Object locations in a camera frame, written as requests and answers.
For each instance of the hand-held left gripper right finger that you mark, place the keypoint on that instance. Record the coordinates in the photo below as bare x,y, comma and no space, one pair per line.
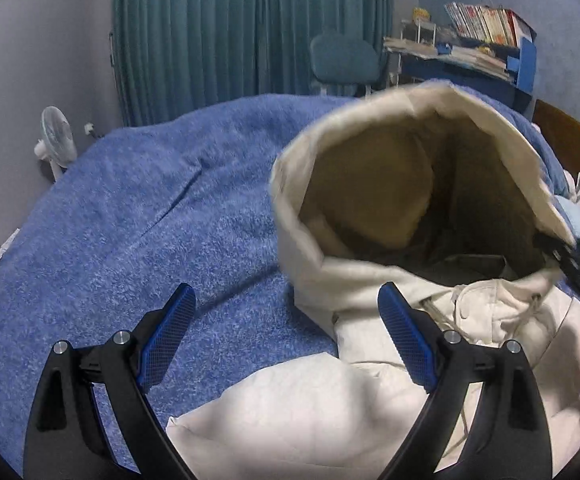
405,342

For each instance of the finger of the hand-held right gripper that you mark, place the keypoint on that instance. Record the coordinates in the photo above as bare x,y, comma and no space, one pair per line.
555,249

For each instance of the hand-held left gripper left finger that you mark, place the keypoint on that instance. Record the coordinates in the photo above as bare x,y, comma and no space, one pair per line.
167,340

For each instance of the cream hooded jacket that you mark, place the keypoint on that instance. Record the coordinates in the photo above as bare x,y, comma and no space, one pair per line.
320,410

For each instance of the brown wooden headboard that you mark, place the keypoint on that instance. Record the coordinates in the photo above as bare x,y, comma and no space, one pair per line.
575,145

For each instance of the blue fleece blanket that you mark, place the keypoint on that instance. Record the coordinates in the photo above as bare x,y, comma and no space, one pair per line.
120,235

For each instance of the blue desk with shelf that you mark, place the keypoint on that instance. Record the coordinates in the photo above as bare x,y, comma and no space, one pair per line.
522,67

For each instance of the white paper sheet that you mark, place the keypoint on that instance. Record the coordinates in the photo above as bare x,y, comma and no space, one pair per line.
9,244

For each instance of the stack of papers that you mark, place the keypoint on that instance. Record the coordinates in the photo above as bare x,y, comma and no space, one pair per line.
470,57

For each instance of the white standing fan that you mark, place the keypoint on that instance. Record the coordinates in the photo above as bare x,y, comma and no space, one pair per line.
57,135

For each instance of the row of books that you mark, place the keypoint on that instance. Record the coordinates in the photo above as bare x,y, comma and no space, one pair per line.
485,22

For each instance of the small white rack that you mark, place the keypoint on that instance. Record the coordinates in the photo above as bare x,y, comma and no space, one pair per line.
420,27

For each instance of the teal office chair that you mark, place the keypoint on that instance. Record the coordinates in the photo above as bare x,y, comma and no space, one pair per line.
342,57

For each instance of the teal curtain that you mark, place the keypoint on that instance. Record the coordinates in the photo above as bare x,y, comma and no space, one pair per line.
250,30

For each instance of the white wall plug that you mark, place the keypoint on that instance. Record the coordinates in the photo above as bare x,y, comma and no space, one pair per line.
90,129

